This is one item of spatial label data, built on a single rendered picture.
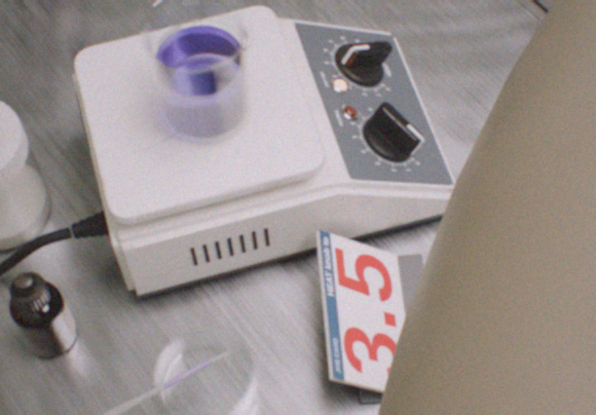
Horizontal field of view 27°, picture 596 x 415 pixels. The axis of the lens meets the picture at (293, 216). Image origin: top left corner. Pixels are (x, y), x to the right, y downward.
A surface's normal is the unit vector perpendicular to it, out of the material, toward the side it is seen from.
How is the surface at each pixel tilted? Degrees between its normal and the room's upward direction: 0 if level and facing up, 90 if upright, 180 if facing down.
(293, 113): 0
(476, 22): 0
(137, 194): 0
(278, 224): 90
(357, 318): 40
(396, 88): 30
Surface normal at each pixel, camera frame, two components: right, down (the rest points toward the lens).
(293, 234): 0.27, 0.82
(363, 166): 0.44, -0.57
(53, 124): -0.05, -0.51
